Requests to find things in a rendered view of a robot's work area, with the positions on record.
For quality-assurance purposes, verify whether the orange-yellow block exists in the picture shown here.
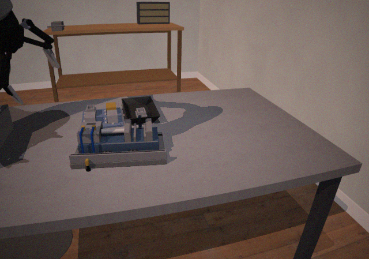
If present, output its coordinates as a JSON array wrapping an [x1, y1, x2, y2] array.
[[106, 102, 116, 110]]

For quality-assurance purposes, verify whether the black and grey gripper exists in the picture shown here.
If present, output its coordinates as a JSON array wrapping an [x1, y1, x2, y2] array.
[[0, 10, 60, 104]]

